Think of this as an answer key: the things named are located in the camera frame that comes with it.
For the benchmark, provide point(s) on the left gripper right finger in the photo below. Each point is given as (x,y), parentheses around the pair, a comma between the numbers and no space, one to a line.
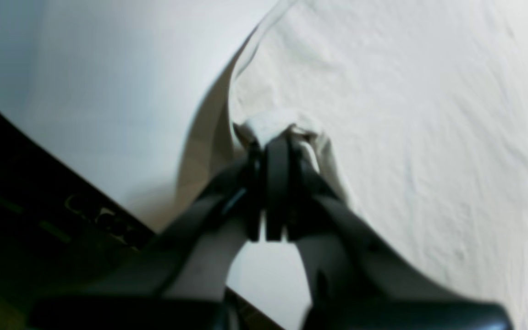
(356,279)

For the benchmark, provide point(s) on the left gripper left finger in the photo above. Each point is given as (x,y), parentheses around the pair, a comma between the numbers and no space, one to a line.
(179,280)

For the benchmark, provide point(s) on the beige t-shirt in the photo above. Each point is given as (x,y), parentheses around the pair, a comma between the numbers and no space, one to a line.
(416,111)

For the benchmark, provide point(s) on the black power strip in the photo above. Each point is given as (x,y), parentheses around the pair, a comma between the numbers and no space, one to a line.
(111,219)

